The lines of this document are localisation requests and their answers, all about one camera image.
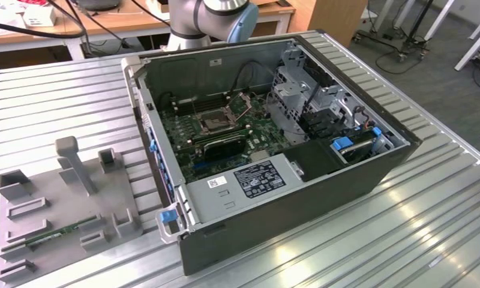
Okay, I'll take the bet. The CPU socket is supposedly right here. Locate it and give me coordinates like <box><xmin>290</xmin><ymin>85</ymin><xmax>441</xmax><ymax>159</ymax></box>
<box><xmin>194</xmin><ymin>108</ymin><xmax>244</xmax><ymax>136</ymax></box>

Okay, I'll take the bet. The blue disk carrier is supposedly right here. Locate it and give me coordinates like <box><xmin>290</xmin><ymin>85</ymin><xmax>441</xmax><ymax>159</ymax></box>
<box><xmin>329</xmin><ymin>126</ymin><xmax>381</xmax><ymax>165</ymax></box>

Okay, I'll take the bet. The silver power supply unit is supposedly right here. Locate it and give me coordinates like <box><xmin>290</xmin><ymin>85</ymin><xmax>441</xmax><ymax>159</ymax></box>
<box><xmin>182</xmin><ymin>153</ymin><xmax>305</xmax><ymax>225</ymax></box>

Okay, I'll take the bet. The grey plastic parts rack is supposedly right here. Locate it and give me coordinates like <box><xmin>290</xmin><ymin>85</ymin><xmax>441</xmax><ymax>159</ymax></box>
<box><xmin>0</xmin><ymin>136</ymin><xmax>145</xmax><ymax>284</ymax></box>

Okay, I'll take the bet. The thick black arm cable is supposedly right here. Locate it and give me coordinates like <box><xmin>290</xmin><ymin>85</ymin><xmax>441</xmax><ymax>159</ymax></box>
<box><xmin>0</xmin><ymin>0</ymin><xmax>89</xmax><ymax>40</ymax></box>

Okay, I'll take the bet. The blue expansion slot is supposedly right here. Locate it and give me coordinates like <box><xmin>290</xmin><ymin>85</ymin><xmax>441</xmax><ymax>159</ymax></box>
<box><xmin>189</xmin><ymin>160</ymin><xmax>245</xmax><ymax>173</ymax></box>

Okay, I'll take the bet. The wooden desk with white frame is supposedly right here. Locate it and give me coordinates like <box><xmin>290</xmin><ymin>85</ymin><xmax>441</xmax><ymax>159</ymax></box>
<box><xmin>0</xmin><ymin>0</ymin><xmax>297</xmax><ymax>46</ymax></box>

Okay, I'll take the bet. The white cardboard box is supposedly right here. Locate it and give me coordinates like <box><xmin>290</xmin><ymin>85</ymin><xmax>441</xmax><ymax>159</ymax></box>
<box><xmin>22</xmin><ymin>5</ymin><xmax>57</xmax><ymax>28</ymax></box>

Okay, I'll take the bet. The green RAM stick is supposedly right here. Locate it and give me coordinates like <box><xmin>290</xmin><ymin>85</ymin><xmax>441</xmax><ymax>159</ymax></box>
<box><xmin>22</xmin><ymin>217</ymin><xmax>97</xmax><ymax>247</ymax></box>

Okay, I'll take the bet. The blue card retainer strip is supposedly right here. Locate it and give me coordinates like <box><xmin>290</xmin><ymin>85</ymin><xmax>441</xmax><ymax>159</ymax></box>
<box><xmin>146</xmin><ymin>131</ymin><xmax>173</xmax><ymax>193</ymax></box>

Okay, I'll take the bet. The dark internal cable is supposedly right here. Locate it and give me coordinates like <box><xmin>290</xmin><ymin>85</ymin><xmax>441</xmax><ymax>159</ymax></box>
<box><xmin>230</xmin><ymin>61</ymin><xmax>265</xmax><ymax>94</ymax></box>

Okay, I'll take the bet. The dark round object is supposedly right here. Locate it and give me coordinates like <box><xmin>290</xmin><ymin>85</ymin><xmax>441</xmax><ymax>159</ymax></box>
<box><xmin>72</xmin><ymin>0</ymin><xmax>121</xmax><ymax>10</ymax></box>

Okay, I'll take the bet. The black open PC case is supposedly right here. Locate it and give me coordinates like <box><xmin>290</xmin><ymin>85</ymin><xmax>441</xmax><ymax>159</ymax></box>
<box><xmin>121</xmin><ymin>29</ymin><xmax>422</xmax><ymax>277</ymax></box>

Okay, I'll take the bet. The black rolling stand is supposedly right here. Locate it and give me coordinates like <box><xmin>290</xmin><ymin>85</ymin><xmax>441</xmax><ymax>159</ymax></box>
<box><xmin>350</xmin><ymin>0</ymin><xmax>434</xmax><ymax>62</ymax></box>

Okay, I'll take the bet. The glossy black rectangular plate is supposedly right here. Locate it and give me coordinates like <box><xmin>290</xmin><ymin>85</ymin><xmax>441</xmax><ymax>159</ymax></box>
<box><xmin>202</xmin><ymin>137</ymin><xmax>246</xmax><ymax>161</ymax></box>

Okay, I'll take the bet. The silver drive cage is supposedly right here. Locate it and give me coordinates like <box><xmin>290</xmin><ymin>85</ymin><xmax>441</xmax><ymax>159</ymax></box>
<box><xmin>269</xmin><ymin>40</ymin><xmax>354</xmax><ymax>139</ymax></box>

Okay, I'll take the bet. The wooden cabinet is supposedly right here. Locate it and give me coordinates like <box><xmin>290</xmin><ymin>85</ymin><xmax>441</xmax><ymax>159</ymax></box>
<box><xmin>289</xmin><ymin>0</ymin><xmax>369</xmax><ymax>47</ymax></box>

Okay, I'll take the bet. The white table frame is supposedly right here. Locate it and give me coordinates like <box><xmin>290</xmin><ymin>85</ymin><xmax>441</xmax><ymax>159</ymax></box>
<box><xmin>422</xmin><ymin>0</ymin><xmax>480</xmax><ymax>71</ymax></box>

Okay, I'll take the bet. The green motherboard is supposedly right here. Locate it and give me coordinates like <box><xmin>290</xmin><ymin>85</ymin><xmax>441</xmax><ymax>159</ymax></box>
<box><xmin>158</xmin><ymin>93</ymin><xmax>293</xmax><ymax>184</ymax></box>

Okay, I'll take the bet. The metal socket cover frame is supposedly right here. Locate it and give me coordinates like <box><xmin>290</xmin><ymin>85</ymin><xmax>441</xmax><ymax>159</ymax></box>
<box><xmin>222</xmin><ymin>92</ymin><xmax>261</xmax><ymax>121</ymax></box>

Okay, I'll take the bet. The black RAM slot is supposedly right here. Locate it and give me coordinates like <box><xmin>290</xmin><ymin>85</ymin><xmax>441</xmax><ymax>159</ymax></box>
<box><xmin>173</xmin><ymin>98</ymin><xmax>229</xmax><ymax>110</ymax></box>
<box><xmin>172</xmin><ymin>95</ymin><xmax>229</xmax><ymax>107</ymax></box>
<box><xmin>170</xmin><ymin>93</ymin><xmax>226</xmax><ymax>104</ymax></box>

